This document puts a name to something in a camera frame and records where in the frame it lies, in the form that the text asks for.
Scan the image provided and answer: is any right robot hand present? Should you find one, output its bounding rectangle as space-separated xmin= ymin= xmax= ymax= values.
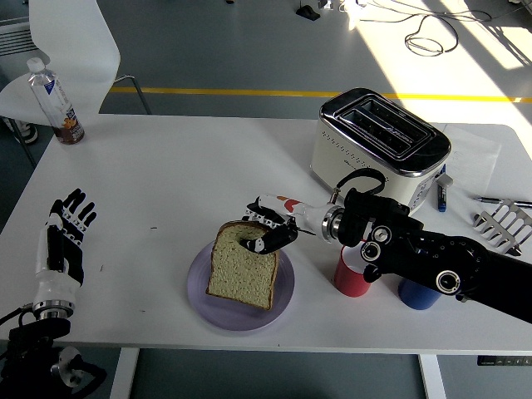
xmin=239 ymin=193 xmax=328 ymax=254

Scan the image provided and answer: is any purple plastic plate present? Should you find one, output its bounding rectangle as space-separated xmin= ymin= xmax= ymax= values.
xmin=185 ymin=240 xmax=296 ymax=333

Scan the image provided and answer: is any table height control panel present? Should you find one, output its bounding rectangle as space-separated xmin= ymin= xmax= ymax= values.
xmin=476 ymin=355 xmax=532 ymax=367

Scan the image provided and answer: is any black floor cable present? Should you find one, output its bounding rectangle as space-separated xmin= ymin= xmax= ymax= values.
xmin=365 ymin=0 xmax=494 ymax=57

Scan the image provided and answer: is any white table leg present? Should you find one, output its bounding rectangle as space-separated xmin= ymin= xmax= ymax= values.
xmin=417 ymin=353 xmax=448 ymax=399
xmin=108 ymin=347 xmax=140 ymax=399

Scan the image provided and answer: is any white plastic chair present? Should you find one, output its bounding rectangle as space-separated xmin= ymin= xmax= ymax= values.
xmin=0 ymin=0 xmax=153 ymax=170

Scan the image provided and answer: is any cream chrome toaster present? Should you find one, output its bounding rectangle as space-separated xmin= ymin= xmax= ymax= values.
xmin=309 ymin=86 xmax=454 ymax=216

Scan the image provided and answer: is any metal toast rack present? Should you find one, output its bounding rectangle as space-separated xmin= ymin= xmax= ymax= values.
xmin=472 ymin=198 xmax=532 ymax=255

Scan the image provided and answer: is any bread slice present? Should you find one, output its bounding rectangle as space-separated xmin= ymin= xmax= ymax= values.
xmin=205 ymin=220 xmax=279 ymax=312

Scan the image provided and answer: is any blue marker pen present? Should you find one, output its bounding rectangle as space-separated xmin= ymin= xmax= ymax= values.
xmin=435 ymin=164 xmax=448 ymax=213

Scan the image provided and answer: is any black white shoe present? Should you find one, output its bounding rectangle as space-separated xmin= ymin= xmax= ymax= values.
xmin=3 ymin=118 xmax=39 ymax=145

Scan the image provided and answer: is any black floor wedge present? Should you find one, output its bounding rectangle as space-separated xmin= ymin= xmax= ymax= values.
xmin=294 ymin=0 xmax=321 ymax=21

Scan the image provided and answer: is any blue enamel mug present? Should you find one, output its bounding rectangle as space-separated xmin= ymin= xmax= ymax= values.
xmin=397 ymin=277 xmax=442 ymax=311

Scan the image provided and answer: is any red enamel mug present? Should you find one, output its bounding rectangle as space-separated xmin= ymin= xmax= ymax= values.
xmin=333 ymin=244 xmax=373 ymax=298

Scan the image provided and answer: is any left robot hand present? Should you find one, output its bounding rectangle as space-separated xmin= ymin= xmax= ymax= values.
xmin=32 ymin=188 xmax=98 ymax=307

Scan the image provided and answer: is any white slatted radiator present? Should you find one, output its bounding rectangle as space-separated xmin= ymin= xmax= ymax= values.
xmin=0 ymin=18 xmax=42 ymax=59

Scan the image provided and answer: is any clear drink bottle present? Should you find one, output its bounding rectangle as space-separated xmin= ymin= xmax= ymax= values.
xmin=26 ymin=57 xmax=86 ymax=146

